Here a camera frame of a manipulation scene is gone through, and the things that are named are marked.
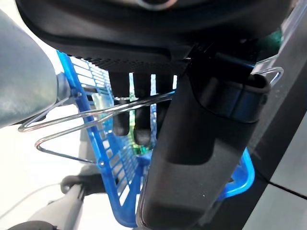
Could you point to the grey robot right leg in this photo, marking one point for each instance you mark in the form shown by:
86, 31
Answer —
60, 208

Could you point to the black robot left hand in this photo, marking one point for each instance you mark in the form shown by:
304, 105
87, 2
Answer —
192, 143

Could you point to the blue plastic shopping basket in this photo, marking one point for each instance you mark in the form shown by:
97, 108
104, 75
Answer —
94, 143

